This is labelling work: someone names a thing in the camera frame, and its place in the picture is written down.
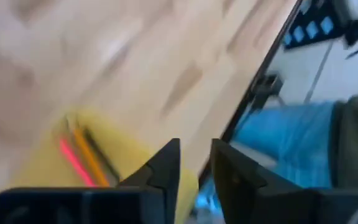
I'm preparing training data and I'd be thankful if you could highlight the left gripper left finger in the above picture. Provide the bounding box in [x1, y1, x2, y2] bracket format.
[0, 138, 181, 224]

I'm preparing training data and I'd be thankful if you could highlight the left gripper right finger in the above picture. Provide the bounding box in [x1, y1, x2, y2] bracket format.
[209, 138, 358, 224]

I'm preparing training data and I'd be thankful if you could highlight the pink pencil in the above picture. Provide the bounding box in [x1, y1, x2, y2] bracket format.
[58, 136, 96, 187]

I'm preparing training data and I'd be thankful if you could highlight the orange pencil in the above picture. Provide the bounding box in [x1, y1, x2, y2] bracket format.
[72, 127, 110, 187]

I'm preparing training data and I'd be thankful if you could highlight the black pencil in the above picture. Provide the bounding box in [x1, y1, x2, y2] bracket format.
[84, 129, 121, 184]

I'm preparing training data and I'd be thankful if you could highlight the yellow plastic bin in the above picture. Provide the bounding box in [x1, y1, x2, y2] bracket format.
[9, 108, 198, 224]

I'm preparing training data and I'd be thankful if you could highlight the dark grey object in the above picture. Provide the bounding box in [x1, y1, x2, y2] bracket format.
[329, 95, 358, 189]

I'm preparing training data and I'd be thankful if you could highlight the black table clamp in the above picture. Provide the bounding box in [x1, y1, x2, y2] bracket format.
[252, 73, 284, 110]

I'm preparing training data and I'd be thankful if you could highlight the black slotted bracket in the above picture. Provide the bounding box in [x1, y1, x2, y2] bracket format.
[283, 0, 346, 50]

